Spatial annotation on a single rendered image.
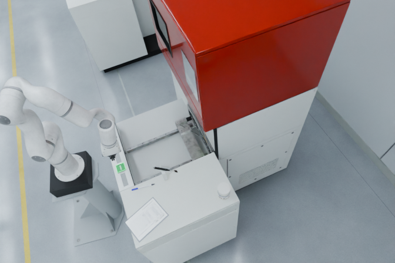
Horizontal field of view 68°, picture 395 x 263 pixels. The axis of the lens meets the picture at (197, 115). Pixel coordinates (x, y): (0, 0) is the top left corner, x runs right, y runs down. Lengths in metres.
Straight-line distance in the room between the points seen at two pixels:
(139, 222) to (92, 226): 1.20
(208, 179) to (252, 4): 1.00
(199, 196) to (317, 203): 1.39
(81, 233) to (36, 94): 1.78
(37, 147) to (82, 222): 1.38
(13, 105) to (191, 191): 1.01
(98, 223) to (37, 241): 0.55
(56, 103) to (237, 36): 0.82
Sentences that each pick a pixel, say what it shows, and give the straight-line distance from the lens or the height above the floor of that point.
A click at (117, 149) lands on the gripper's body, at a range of 1.71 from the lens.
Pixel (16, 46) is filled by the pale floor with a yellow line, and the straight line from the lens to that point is 4.97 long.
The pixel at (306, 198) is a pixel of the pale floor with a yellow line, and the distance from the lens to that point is 2.86.
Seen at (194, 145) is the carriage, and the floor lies 0.88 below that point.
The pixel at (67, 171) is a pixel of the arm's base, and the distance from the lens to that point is 2.04.
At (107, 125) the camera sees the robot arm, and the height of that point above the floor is 1.42.
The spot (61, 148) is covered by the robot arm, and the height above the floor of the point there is 1.18.
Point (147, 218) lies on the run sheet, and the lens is 1.77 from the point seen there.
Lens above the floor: 2.62
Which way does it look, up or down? 55 degrees down
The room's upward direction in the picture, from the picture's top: 8 degrees counter-clockwise
